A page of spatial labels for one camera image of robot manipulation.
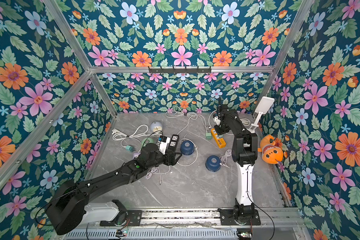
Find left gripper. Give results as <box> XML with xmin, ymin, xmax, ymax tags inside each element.
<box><xmin>145</xmin><ymin>148</ymin><xmax>183</xmax><ymax>171</ymax></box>

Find blue meat grinder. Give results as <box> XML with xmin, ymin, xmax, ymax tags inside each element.
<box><xmin>181</xmin><ymin>140</ymin><xmax>195</xmax><ymax>156</ymax></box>
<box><xmin>206</xmin><ymin>155</ymin><xmax>221</xmax><ymax>172</ymax></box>

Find white usb cable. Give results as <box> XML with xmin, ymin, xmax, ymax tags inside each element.
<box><xmin>219</xmin><ymin>149</ymin><xmax>233</xmax><ymax>168</ymax></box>
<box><xmin>173</xmin><ymin>138</ymin><xmax>199</xmax><ymax>167</ymax></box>

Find blue meat grinder front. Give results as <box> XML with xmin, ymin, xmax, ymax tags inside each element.
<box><xmin>206</xmin><ymin>155</ymin><xmax>221</xmax><ymax>172</ymax></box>

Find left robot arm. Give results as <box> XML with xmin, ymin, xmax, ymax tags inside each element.
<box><xmin>46</xmin><ymin>143</ymin><xmax>183</xmax><ymax>235</ymax></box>

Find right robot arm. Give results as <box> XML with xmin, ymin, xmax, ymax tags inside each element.
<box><xmin>214</xmin><ymin>104</ymin><xmax>258</xmax><ymax>225</ymax></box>

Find green meat grinder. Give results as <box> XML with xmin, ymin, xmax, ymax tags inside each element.
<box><xmin>142</xmin><ymin>137</ymin><xmax>155</xmax><ymax>148</ymax></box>

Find orange power strip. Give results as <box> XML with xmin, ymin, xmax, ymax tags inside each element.
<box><xmin>211</xmin><ymin>129</ymin><xmax>226</xmax><ymax>149</ymax></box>

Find black power strip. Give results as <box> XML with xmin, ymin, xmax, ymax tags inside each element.
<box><xmin>168</xmin><ymin>135</ymin><xmax>179</xmax><ymax>152</ymax></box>

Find pale blue table clock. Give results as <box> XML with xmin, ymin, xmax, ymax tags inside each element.
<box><xmin>150</xmin><ymin>121</ymin><xmax>163</xmax><ymax>134</ymax></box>

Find purple power strip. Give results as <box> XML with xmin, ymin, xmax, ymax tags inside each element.
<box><xmin>133</xmin><ymin>152</ymin><xmax>141</xmax><ymax>159</ymax></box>

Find white folding desk lamp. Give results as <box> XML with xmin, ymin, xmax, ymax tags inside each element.
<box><xmin>248</xmin><ymin>97</ymin><xmax>275</xmax><ymax>133</ymax></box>

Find orange clownfish plush toy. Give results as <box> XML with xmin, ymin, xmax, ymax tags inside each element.
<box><xmin>258</xmin><ymin>135</ymin><xmax>287</xmax><ymax>165</ymax></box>

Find white lamp cord bundle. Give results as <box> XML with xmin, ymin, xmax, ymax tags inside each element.
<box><xmin>208</xmin><ymin>108</ymin><xmax>252</xmax><ymax>128</ymax></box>

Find white power cord left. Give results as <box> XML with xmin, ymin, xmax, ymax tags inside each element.
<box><xmin>111</xmin><ymin>124</ymin><xmax>165</xmax><ymax>145</ymax></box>

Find white cords at back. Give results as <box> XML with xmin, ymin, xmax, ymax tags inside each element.
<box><xmin>164</xmin><ymin>105</ymin><xmax>209</xmax><ymax>136</ymax></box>

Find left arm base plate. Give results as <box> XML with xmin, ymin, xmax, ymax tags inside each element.
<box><xmin>100</xmin><ymin>210</ymin><xmax>143</xmax><ymax>227</ymax></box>

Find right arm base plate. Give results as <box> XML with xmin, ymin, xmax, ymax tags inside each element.
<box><xmin>218</xmin><ymin>209</ymin><xmax>261</xmax><ymax>226</ymax></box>

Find black hook rail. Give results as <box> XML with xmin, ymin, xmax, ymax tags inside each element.
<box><xmin>148</xmin><ymin>67</ymin><xmax>212</xmax><ymax>74</ymax></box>

